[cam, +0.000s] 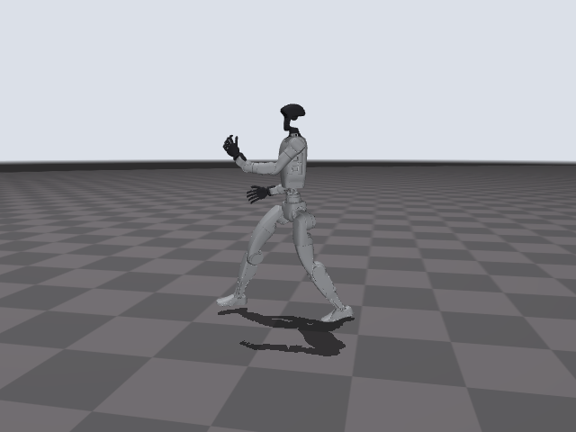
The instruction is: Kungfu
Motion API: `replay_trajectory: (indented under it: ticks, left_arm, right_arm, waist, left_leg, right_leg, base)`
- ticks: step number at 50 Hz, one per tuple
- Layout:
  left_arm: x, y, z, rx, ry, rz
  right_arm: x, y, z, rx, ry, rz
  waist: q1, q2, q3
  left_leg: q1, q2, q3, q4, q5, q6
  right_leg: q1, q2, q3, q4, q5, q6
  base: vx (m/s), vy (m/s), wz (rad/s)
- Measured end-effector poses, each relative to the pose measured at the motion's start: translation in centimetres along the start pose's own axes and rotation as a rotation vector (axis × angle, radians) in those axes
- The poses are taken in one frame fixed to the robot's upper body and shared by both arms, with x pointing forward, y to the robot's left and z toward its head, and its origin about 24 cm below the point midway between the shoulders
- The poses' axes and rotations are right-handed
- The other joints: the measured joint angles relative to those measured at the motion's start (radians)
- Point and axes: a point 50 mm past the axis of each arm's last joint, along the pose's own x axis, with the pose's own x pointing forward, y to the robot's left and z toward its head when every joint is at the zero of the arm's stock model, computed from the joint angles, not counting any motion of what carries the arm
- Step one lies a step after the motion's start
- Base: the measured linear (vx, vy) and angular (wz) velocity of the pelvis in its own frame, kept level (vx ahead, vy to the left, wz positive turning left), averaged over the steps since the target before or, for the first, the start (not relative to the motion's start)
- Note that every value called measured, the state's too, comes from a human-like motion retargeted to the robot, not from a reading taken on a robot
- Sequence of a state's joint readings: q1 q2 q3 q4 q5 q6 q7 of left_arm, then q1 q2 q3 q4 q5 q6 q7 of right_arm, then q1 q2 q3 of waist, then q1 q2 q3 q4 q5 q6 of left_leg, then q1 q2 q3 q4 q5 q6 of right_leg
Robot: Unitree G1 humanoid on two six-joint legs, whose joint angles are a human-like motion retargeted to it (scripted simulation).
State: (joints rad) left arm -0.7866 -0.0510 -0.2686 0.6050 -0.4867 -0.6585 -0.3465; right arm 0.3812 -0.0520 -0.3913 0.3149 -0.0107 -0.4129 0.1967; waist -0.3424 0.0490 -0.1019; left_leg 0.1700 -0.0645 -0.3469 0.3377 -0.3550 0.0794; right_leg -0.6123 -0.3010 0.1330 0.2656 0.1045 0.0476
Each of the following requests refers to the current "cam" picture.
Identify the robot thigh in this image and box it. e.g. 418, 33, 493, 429
247, 205, 288, 265
292, 210, 326, 278

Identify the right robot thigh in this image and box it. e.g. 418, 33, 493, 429
247, 205, 288, 265

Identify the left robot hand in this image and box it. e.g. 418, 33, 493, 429
223, 135, 247, 162

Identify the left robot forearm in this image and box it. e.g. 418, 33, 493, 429
235, 156, 275, 176

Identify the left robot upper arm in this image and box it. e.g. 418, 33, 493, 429
268, 138, 305, 176

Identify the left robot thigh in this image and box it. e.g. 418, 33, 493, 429
292, 210, 326, 278

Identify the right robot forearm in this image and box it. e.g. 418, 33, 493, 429
269, 184, 290, 195

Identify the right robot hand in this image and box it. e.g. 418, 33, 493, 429
247, 185, 275, 203

